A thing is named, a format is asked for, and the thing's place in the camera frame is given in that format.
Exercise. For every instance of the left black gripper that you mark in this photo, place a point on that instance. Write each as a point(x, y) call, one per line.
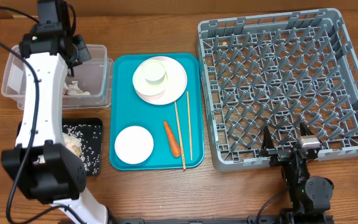
point(84, 53)

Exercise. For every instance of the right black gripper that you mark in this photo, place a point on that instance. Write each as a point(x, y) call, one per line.
point(268, 144)

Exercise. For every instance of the white tissue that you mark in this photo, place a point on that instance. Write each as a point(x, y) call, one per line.
point(73, 89)

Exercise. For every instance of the white paper cup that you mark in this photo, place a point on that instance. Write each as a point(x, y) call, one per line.
point(153, 71)

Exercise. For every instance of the red snack wrapper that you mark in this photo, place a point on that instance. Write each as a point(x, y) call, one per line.
point(65, 88)

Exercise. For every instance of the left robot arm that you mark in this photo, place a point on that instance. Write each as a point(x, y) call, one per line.
point(46, 71)

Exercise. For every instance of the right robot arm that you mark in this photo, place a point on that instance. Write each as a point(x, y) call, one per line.
point(309, 195)

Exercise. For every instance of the clear plastic bin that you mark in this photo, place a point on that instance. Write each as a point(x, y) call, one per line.
point(94, 76)

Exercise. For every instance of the grey dish rack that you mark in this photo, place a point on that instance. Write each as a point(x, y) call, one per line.
point(278, 71)

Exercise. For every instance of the white upturned bowl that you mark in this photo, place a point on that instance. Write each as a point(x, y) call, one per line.
point(146, 88)

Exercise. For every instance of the black plastic tray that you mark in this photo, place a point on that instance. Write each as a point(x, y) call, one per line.
point(49, 150)

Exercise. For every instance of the food scraps and rice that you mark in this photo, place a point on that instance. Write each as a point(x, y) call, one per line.
point(85, 141)

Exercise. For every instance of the teal plastic tray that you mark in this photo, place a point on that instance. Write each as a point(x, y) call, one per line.
point(128, 109)

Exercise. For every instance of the left wooden chopstick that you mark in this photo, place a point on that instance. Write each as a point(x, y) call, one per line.
point(180, 136)

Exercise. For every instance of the large pink plate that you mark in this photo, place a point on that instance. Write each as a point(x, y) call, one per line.
point(176, 85)

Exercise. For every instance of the orange carrot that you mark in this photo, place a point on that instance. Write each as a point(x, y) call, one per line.
point(174, 147)

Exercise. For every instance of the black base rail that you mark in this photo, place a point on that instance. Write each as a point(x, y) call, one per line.
point(249, 220)

